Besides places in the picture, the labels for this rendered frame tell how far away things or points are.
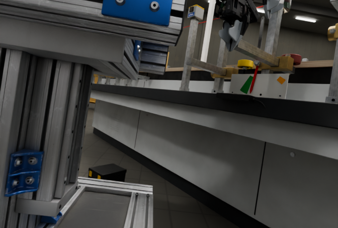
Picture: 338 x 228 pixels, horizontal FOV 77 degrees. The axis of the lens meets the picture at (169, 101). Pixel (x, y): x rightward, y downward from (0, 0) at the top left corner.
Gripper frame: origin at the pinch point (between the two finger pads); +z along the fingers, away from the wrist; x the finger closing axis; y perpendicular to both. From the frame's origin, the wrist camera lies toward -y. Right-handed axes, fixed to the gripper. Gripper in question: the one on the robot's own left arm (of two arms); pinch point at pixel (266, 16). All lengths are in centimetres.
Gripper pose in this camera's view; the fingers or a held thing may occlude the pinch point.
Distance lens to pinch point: 100.0
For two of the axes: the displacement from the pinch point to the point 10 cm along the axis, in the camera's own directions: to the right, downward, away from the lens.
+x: 7.8, 1.2, 6.1
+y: 6.1, 0.6, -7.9
